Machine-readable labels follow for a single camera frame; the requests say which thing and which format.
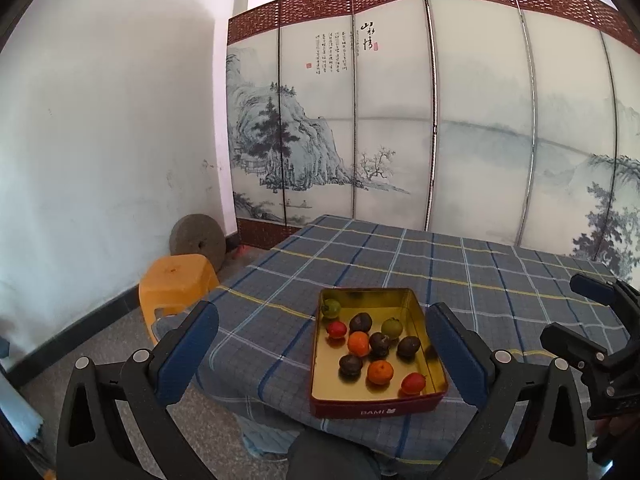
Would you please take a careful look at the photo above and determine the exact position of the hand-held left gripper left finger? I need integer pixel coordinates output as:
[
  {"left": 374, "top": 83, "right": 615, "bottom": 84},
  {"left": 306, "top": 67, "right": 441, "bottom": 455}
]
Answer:
[{"left": 56, "top": 300, "right": 221, "bottom": 480}]

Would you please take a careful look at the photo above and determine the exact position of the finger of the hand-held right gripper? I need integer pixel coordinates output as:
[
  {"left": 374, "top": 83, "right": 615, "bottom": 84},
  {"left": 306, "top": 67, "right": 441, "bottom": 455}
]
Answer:
[
  {"left": 540, "top": 322, "right": 608, "bottom": 376},
  {"left": 570, "top": 273, "right": 631, "bottom": 311}
]

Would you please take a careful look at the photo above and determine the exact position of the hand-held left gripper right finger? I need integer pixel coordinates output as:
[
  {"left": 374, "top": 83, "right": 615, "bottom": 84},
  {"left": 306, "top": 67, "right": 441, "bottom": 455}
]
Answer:
[{"left": 425, "top": 301, "right": 590, "bottom": 480}]

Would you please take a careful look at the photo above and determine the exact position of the gold metal tin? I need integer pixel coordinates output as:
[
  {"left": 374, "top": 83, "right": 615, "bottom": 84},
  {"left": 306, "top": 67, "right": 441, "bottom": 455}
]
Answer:
[{"left": 308, "top": 287, "right": 449, "bottom": 418}]

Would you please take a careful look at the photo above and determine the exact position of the person's right hand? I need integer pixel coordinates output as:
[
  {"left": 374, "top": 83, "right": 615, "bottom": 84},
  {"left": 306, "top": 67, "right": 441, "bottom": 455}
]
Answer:
[{"left": 595, "top": 412, "right": 640, "bottom": 466}]

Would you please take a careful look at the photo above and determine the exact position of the orange plastic stool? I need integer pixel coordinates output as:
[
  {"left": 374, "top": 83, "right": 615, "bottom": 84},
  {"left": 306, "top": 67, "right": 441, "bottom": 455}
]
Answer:
[{"left": 138, "top": 254, "right": 221, "bottom": 343}]

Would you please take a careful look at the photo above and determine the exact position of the round millstone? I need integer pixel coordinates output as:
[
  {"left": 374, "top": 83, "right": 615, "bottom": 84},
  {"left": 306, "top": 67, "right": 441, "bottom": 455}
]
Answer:
[{"left": 169, "top": 214, "right": 227, "bottom": 271}]

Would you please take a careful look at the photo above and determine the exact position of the grey plaid tablecloth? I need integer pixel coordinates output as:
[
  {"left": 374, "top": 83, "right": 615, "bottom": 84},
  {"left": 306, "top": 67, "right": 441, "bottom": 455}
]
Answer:
[{"left": 150, "top": 214, "right": 621, "bottom": 466}]

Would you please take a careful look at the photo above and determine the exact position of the pale blue cloth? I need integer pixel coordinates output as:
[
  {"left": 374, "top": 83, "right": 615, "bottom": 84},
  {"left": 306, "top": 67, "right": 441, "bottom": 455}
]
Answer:
[{"left": 0, "top": 370, "right": 43, "bottom": 446}]

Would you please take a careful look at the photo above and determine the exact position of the painted folding screen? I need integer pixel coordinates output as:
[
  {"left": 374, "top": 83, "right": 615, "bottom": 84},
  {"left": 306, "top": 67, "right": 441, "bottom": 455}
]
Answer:
[{"left": 226, "top": 0, "right": 640, "bottom": 271}]

